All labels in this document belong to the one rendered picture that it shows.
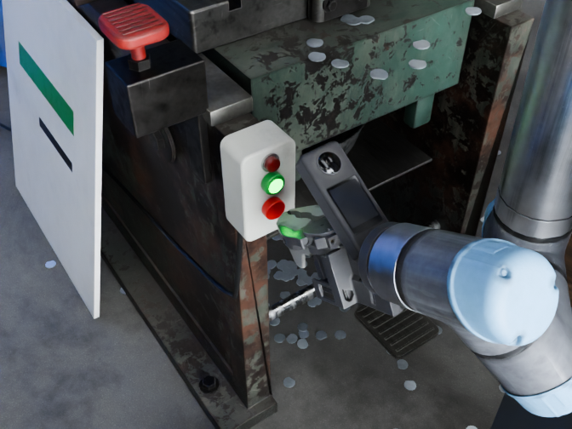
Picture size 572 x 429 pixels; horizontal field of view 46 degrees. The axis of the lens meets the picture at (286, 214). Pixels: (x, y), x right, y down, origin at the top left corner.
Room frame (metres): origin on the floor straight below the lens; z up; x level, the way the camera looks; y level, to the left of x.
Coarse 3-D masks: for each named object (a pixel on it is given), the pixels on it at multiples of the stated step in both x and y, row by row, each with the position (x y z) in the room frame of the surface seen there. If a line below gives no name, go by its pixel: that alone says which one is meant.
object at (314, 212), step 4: (300, 208) 0.58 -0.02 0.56; (304, 208) 0.57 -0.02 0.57; (308, 208) 0.57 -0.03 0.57; (312, 208) 0.57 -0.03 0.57; (316, 208) 0.56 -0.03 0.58; (292, 212) 0.57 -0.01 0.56; (296, 212) 0.57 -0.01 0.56; (300, 212) 0.56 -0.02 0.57; (304, 212) 0.56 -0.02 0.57; (308, 212) 0.56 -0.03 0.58; (312, 212) 0.55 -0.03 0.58; (316, 212) 0.55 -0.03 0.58; (320, 212) 0.55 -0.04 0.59; (296, 216) 0.57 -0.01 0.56; (300, 216) 0.56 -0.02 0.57; (304, 216) 0.56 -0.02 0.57; (308, 216) 0.56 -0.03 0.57; (312, 216) 0.54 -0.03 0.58; (316, 216) 0.54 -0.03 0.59; (320, 216) 0.54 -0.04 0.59; (312, 220) 0.55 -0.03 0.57
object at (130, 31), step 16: (112, 16) 0.66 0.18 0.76; (128, 16) 0.66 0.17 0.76; (144, 16) 0.66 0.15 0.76; (160, 16) 0.66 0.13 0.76; (112, 32) 0.63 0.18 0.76; (128, 32) 0.63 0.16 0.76; (144, 32) 0.63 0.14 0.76; (160, 32) 0.64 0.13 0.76; (128, 48) 0.62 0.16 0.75; (144, 48) 0.66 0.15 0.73
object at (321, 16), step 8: (312, 0) 0.87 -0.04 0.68; (320, 0) 0.86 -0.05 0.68; (328, 0) 0.86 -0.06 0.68; (336, 0) 0.87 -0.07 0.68; (344, 0) 0.88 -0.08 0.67; (352, 0) 0.89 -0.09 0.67; (360, 0) 0.90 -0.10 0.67; (368, 0) 0.91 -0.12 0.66; (312, 8) 0.86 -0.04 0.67; (320, 8) 0.86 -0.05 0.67; (328, 8) 0.86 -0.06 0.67; (336, 8) 0.87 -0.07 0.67; (344, 8) 0.88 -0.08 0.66; (352, 8) 0.89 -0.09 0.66; (360, 8) 0.90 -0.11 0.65; (312, 16) 0.86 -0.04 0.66; (320, 16) 0.86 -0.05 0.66; (328, 16) 0.87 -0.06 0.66; (336, 16) 0.88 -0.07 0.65
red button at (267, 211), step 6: (270, 198) 0.61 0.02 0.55; (276, 198) 0.61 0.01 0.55; (264, 204) 0.60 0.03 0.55; (270, 204) 0.60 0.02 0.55; (276, 204) 0.60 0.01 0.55; (282, 204) 0.60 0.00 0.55; (264, 210) 0.60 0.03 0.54; (270, 210) 0.59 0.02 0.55; (276, 210) 0.60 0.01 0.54; (282, 210) 0.60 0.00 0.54; (270, 216) 0.59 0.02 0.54; (276, 216) 0.60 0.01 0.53
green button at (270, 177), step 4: (272, 172) 0.61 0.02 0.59; (276, 172) 0.61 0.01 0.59; (264, 176) 0.60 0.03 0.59; (268, 176) 0.60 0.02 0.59; (272, 176) 0.60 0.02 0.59; (276, 176) 0.60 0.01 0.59; (280, 176) 0.60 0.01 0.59; (264, 180) 0.60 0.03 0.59; (268, 180) 0.59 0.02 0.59; (272, 180) 0.60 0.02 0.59; (284, 180) 0.61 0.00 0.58; (260, 184) 0.60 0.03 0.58; (264, 184) 0.60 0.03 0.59; (268, 184) 0.59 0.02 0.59; (264, 188) 0.59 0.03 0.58; (268, 188) 0.59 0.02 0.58; (268, 192) 0.59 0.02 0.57; (276, 192) 0.60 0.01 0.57
